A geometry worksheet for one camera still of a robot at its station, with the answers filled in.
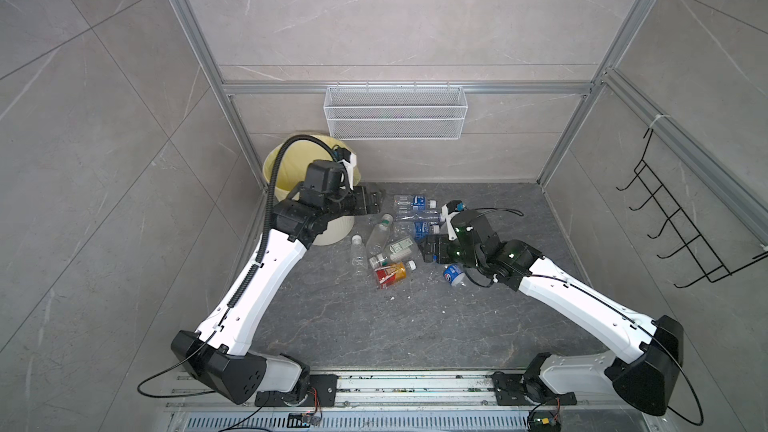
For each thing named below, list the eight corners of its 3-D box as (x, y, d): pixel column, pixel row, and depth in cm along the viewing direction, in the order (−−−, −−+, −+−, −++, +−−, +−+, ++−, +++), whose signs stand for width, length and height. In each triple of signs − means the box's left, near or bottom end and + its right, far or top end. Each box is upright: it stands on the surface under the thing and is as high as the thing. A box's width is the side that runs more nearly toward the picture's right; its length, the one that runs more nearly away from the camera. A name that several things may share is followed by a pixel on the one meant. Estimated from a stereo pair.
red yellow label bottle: (380, 291, 92) (380, 283, 88) (376, 276, 95) (375, 268, 91) (408, 283, 94) (409, 275, 90) (403, 268, 97) (403, 260, 93)
